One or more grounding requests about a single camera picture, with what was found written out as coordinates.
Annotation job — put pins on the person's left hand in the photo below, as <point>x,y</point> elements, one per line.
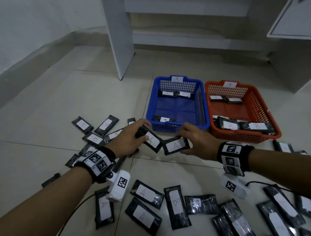
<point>124,143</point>

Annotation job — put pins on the person's right hand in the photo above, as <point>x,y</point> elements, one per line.
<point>204,146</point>

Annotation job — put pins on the blue plastic basket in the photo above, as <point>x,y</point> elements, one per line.
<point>179,109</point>

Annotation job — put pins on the orange plastic basket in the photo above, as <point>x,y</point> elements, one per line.
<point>233,109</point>

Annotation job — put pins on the pile of black labelled packets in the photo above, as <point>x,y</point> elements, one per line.
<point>145,193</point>

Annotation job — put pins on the person's left forearm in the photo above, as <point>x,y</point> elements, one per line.
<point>48,204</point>

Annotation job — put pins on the person's right forearm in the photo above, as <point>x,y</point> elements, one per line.
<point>279,170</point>

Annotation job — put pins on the white desk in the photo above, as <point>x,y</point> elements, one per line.
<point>119,36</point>

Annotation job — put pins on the white cabinet door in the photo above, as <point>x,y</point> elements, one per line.
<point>291,22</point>

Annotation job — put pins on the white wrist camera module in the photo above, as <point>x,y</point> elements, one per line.
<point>120,184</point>
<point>233,187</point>

